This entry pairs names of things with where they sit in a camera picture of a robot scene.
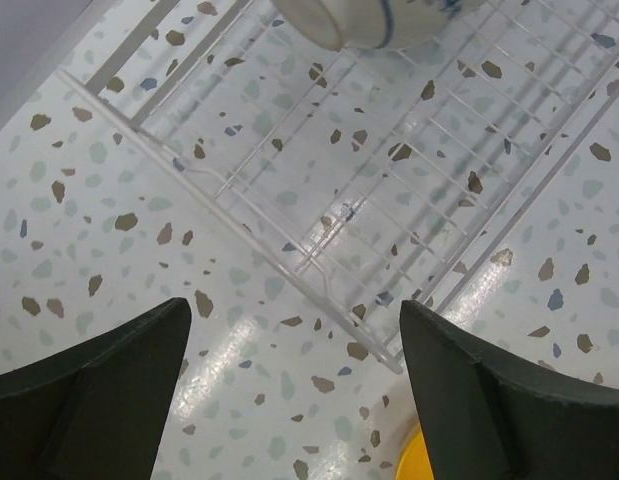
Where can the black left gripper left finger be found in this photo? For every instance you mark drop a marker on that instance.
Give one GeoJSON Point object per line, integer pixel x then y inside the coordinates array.
{"type": "Point", "coordinates": [98, 409]}

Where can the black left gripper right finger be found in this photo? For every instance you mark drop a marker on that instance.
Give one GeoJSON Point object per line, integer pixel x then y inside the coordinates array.
{"type": "Point", "coordinates": [488, 414]}

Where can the white wire dish rack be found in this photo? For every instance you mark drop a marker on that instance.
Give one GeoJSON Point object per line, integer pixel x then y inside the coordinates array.
{"type": "Point", "coordinates": [361, 177]}

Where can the blue white ceramic bowl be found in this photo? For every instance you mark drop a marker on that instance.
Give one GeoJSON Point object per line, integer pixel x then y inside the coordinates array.
{"type": "Point", "coordinates": [371, 24]}

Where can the yellow orange plastic bowl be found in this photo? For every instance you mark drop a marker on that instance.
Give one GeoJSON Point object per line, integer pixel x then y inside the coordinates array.
{"type": "Point", "coordinates": [414, 463]}

